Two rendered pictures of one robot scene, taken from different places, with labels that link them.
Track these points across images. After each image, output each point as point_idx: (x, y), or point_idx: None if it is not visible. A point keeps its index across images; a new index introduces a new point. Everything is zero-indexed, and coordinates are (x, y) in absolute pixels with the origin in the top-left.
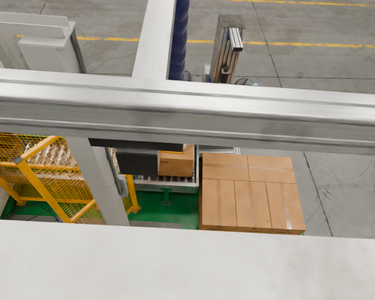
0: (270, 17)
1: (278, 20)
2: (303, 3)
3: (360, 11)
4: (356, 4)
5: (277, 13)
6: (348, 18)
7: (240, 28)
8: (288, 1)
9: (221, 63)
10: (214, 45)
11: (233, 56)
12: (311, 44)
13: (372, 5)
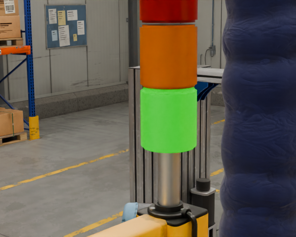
0: None
1: (18, 213)
2: (27, 181)
3: (115, 161)
4: (100, 157)
5: (2, 207)
6: (113, 173)
7: (204, 67)
8: (1, 187)
9: (187, 175)
10: (137, 150)
11: (203, 147)
12: (112, 217)
13: (121, 152)
